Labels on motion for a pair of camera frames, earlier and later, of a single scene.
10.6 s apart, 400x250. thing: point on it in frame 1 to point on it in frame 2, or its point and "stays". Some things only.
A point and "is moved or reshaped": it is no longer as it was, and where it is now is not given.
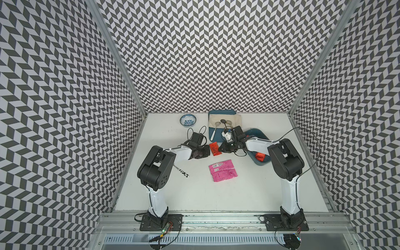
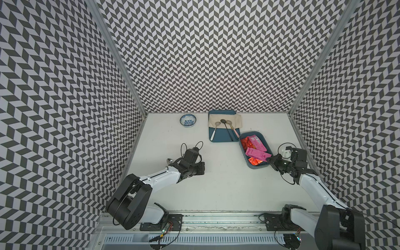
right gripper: [225, 149] to [274, 161]
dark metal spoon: [224, 121] stays
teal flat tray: [217, 135] stays
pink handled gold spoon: [229, 122] stays
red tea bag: [214, 149] is moved or reshaped
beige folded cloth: [236, 120] stays
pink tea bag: [223, 169] is moved or reshaped
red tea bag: [260, 157] to [254, 161]
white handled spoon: [216, 123] stays
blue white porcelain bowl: [188, 120] stays
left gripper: [207, 152] to [201, 169]
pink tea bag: [223, 174] is moved or reshaped
